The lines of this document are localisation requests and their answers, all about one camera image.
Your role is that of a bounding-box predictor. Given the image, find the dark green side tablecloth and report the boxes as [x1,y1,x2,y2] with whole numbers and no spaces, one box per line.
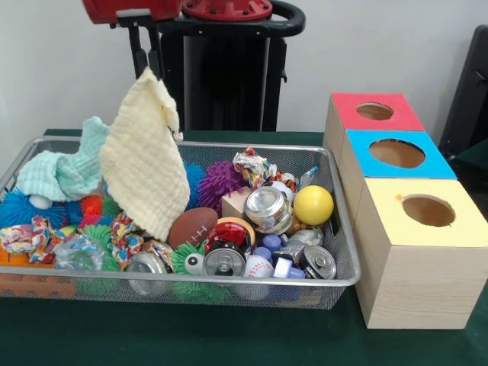
[455,137,488,165]

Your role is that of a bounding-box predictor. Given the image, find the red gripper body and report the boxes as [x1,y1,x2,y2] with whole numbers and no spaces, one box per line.
[82,0,182,24]

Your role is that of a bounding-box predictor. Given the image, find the red black crushed can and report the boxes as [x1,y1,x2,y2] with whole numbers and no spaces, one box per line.
[203,223,255,276]

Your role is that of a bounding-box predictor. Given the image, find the mint green waffle cloth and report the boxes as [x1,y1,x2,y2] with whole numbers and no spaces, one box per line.
[17,116,114,203]

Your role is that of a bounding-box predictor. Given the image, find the crushed silver can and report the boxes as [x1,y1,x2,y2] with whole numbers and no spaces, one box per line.
[243,186,294,234]

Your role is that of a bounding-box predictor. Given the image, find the wooden box three holes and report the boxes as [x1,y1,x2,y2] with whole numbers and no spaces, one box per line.
[323,92,488,330]

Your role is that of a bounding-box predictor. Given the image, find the purple spiky ball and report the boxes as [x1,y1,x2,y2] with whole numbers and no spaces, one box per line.
[197,159,249,207]

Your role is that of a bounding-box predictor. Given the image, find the black upright panel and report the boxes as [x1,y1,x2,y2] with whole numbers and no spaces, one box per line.
[438,24,488,156]

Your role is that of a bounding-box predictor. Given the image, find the green spiky eyeball toy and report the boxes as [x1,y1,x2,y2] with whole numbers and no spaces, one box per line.
[170,242,209,276]

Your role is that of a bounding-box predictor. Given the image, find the plain yellow ball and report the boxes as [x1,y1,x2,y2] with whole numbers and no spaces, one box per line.
[293,185,335,226]

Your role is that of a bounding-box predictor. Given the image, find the colourful patterned cloth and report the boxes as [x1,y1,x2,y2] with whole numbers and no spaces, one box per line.
[233,147,278,188]
[110,210,145,271]
[0,215,53,265]

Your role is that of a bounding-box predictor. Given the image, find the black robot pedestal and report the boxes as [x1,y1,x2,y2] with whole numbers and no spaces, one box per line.
[158,0,307,133]

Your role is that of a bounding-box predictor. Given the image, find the silver mesh bin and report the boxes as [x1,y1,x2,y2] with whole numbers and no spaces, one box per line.
[0,136,362,310]

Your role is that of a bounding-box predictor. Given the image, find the blue spiky toy with eye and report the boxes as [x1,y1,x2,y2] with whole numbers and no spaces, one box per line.
[0,189,69,230]

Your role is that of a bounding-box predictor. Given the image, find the brown toy football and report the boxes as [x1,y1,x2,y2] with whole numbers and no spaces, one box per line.
[167,207,219,251]

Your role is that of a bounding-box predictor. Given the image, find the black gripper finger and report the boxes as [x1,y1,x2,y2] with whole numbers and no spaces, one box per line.
[143,21,166,80]
[120,17,149,79]

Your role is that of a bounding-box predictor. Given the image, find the cream waffle cloth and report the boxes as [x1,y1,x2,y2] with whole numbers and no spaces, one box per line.
[98,66,191,243]

